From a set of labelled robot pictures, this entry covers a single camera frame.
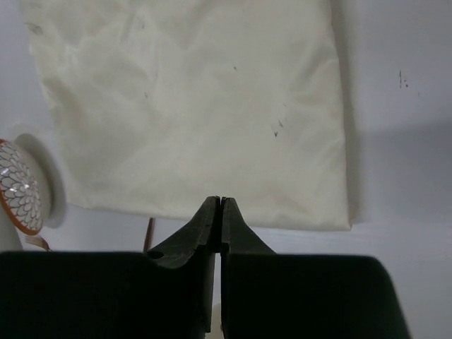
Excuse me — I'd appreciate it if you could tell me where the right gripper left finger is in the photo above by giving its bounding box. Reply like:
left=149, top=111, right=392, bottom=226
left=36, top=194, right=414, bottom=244
left=148, top=196, right=218, bottom=338

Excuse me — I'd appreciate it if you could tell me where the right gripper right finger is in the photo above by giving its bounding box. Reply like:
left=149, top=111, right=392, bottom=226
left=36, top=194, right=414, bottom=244
left=220, top=198, right=275, bottom=338

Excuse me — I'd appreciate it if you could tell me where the cream cloth napkin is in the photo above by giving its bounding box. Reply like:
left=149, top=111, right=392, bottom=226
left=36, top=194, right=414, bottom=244
left=21, top=1, right=351, bottom=231

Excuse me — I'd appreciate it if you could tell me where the metal cup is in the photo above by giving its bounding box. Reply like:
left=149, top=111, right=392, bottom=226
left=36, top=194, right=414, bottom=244
left=206, top=304, right=224, bottom=339

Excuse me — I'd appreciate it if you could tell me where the copper knife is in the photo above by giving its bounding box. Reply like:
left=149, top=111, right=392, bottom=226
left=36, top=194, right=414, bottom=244
left=143, top=218, right=155, bottom=252

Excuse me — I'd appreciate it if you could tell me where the copper fork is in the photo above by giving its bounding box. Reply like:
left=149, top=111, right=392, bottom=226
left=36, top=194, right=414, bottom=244
left=25, top=235, right=51, bottom=251

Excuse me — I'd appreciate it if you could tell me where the floral patterned ceramic plate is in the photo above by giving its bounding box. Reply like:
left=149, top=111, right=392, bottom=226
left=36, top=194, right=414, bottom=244
left=1, top=133, right=66, bottom=236

